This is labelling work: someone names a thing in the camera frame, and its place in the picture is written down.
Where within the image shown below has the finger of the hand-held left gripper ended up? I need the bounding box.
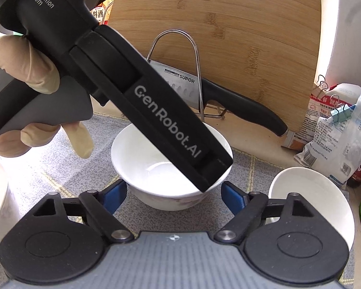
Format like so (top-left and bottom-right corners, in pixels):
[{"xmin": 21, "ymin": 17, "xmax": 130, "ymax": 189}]
[{"xmin": 194, "ymin": 151, "xmax": 233, "ymax": 194}]

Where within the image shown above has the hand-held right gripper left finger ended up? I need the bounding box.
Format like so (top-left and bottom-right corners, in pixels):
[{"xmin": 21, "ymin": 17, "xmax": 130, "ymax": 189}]
[{"xmin": 33, "ymin": 179, "xmax": 134, "ymax": 243}]

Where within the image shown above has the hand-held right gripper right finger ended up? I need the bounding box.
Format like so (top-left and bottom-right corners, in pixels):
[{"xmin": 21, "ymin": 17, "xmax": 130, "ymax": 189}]
[{"xmin": 213, "ymin": 181, "xmax": 315, "ymax": 243}]

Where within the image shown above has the white ceramic bowl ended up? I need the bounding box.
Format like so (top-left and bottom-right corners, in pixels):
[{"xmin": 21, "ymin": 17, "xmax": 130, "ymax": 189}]
[
  {"xmin": 268, "ymin": 167, "xmax": 356, "ymax": 261},
  {"xmin": 111, "ymin": 122, "xmax": 233, "ymax": 211}
]

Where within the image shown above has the pink floral white bowl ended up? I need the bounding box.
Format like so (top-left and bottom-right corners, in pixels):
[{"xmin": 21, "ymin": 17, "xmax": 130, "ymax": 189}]
[{"xmin": 0, "ymin": 159, "xmax": 21, "ymax": 255}]

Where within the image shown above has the person's left hand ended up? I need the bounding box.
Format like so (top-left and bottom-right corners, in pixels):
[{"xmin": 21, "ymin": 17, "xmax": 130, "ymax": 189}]
[{"xmin": 0, "ymin": 26, "xmax": 94, "ymax": 159}]

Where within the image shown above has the grey and teal checked towel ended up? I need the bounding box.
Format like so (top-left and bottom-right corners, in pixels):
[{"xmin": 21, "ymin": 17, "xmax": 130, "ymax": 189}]
[{"xmin": 0, "ymin": 113, "xmax": 357, "ymax": 277}]

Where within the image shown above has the orange liquid plastic jug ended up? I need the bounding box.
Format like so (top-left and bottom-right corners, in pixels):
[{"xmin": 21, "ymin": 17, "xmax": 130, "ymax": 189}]
[{"xmin": 89, "ymin": 0, "xmax": 115, "ymax": 26}]

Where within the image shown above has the white seasoning bag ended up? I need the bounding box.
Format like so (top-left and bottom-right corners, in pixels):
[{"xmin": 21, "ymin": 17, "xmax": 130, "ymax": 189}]
[{"xmin": 294, "ymin": 95, "xmax": 361, "ymax": 185}]

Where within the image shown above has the bamboo cutting board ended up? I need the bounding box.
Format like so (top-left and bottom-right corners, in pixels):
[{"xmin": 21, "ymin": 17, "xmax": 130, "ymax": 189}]
[{"xmin": 104, "ymin": 0, "xmax": 324, "ymax": 133}]

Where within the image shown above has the red-print seasoning bag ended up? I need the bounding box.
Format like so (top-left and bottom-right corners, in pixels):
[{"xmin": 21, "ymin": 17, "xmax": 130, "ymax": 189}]
[{"xmin": 281, "ymin": 83, "xmax": 361, "ymax": 151}]

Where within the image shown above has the blue binder clip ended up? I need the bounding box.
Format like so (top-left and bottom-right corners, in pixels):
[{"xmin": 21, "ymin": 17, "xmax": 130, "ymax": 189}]
[{"xmin": 329, "ymin": 104, "xmax": 357, "ymax": 124}]

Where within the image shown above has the metal binder clip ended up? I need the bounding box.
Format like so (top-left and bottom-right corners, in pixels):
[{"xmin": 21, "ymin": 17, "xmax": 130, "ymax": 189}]
[{"xmin": 314, "ymin": 75, "xmax": 330, "ymax": 92}]

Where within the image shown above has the steel wire rack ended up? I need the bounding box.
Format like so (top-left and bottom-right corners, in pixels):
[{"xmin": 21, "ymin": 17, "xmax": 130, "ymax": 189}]
[{"xmin": 146, "ymin": 29, "xmax": 229, "ymax": 121}]

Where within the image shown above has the black-handled kitchen knife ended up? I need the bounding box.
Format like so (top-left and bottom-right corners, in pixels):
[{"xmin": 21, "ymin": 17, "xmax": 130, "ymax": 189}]
[{"xmin": 149, "ymin": 60, "xmax": 289, "ymax": 137}]

